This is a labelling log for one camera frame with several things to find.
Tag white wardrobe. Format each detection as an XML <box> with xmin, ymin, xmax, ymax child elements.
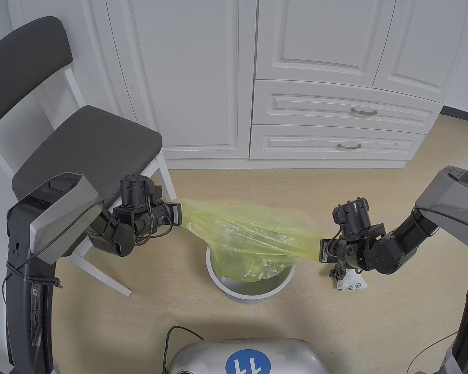
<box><xmin>6</xmin><ymin>0</ymin><xmax>468</xmax><ymax>170</ymax></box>

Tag white chair grey cushions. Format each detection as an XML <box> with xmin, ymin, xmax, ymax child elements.
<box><xmin>0</xmin><ymin>16</ymin><xmax>178</xmax><ymax>297</ymax></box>

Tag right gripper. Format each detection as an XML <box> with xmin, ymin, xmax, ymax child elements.
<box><xmin>320</xmin><ymin>237</ymin><xmax>356</xmax><ymax>266</ymax></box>

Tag yellow plastic bag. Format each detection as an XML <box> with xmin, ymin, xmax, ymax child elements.
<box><xmin>178</xmin><ymin>198</ymin><xmax>323</xmax><ymax>283</ymax></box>

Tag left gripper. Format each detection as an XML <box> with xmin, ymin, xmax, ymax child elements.
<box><xmin>151</xmin><ymin>202</ymin><xmax>184</xmax><ymax>228</ymax></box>

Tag black cable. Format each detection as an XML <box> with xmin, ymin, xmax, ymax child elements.
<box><xmin>162</xmin><ymin>326</ymin><xmax>205</xmax><ymax>374</ymax></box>
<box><xmin>409</xmin><ymin>331</ymin><xmax>459</xmax><ymax>374</ymax></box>

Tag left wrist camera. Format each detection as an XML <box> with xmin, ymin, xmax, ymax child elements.
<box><xmin>146</xmin><ymin>178</ymin><xmax>164</xmax><ymax>205</ymax></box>

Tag white trash bin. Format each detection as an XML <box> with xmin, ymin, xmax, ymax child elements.
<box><xmin>205</xmin><ymin>244</ymin><xmax>297</xmax><ymax>301</ymax></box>

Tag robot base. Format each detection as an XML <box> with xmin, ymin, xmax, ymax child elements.
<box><xmin>168</xmin><ymin>337</ymin><xmax>332</xmax><ymax>374</ymax></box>

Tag white printed wrapper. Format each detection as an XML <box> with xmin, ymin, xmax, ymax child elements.
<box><xmin>336</xmin><ymin>269</ymin><xmax>369</xmax><ymax>293</ymax></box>

